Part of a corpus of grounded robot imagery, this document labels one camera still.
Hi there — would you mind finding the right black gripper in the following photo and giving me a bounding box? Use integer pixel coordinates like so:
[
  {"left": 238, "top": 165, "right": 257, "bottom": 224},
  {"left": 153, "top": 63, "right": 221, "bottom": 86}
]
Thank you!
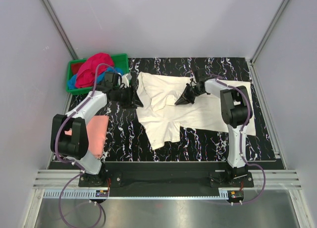
[{"left": 175, "top": 84, "right": 204, "bottom": 106}]

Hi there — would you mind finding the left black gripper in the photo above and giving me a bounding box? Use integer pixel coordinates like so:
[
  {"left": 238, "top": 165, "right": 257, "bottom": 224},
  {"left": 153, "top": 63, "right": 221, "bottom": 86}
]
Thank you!
[{"left": 113, "top": 85, "right": 143, "bottom": 109}]

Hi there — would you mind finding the cream white t shirt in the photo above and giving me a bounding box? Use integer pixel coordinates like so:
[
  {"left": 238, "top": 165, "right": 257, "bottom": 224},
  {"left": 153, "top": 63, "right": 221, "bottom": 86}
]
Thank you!
[{"left": 136, "top": 71, "right": 257, "bottom": 151}]

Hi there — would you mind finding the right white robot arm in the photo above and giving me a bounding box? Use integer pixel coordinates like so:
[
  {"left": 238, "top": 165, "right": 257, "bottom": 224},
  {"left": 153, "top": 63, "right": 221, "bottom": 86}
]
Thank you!
[{"left": 174, "top": 78, "right": 253, "bottom": 187}]

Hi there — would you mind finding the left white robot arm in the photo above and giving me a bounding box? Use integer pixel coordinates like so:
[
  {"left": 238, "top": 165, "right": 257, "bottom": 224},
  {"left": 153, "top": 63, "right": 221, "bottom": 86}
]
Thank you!
[{"left": 51, "top": 86, "right": 144, "bottom": 186}]

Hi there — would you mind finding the green plastic bin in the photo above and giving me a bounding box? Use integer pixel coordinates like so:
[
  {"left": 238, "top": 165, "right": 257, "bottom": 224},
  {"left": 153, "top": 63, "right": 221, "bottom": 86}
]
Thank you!
[{"left": 66, "top": 54, "right": 129, "bottom": 95}]

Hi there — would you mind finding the folded pink t shirt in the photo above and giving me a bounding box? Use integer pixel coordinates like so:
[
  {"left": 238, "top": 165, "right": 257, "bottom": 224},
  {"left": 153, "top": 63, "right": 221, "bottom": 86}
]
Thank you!
[{"left": 64, "top": 115, "right": 109, "bottom": 160}]

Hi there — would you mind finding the magenta pink t shirt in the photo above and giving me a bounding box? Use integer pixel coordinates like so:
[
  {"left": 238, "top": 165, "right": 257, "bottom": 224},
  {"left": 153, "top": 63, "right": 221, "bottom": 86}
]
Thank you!
[{"left": 75, "top": 53, "right": 114, "bottom": 88}]

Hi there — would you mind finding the blue t shirt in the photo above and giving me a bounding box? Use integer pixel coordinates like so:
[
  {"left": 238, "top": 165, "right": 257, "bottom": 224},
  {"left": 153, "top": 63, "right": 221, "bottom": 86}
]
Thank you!
[{"left": 67, "top": 67, "right": 124, "bottom": 90}]

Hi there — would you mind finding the dark red t shirt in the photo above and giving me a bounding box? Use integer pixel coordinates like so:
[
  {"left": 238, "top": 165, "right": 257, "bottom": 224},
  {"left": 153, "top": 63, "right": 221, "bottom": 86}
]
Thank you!
[{"left": 70, "top": 62, "right": 84, "bottom": 75}]

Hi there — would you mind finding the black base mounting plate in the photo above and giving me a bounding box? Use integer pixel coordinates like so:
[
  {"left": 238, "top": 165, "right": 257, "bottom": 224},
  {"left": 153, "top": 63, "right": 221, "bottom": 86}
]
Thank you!
[{"left": 79, "top": 162, "right": 254, "bottom": 199}]

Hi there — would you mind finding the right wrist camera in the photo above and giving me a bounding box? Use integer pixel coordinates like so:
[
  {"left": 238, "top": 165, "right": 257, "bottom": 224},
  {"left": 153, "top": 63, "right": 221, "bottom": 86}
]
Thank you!
[{"left": 190, "top": 69, "right": 212, "bottom": 86}]

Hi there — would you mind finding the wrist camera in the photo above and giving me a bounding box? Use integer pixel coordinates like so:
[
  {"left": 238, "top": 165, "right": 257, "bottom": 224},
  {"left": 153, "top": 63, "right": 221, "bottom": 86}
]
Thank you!
[
  {"left": 101, "top": 72, "right": 132, "bottom": 88},
  {"left": 190, "top": 69, "right": 212, "bottom": 86}
]

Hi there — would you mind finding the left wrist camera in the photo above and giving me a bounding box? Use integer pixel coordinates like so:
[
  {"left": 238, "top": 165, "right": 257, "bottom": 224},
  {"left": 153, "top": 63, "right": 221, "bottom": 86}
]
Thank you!
[{"left": 101, "top": 72, "right": 132, "bottom": 88}]

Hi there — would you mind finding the grey slotted cable duct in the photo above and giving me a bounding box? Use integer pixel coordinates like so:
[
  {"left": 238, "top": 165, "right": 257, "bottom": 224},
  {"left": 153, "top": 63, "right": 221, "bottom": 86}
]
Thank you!
[{"left": 42, "top": 188, "right": 233, "bottom": 200}]

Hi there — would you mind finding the right aluminium frame post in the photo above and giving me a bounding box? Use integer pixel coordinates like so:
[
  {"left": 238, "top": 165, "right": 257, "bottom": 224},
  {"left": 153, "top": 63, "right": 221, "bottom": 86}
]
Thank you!
[{"left": 250, "top": 0, "right": 291, "bottom": 65}]

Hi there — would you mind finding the aluminium frame post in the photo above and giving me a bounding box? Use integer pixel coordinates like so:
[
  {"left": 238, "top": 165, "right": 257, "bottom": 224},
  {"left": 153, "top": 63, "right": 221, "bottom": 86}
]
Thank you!
[
  {"left": 40, "top": 0, "right": 79, "bottom": 60},
  {"left": 250, "top": 0, "right": 291, "bottom": 65}
]

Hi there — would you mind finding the left aluminium frame post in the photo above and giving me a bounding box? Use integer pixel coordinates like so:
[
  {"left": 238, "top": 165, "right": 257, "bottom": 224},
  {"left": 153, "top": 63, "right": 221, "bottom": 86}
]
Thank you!
[{"left": 40, "top": 0, "right": 79, "bottom": 60}]

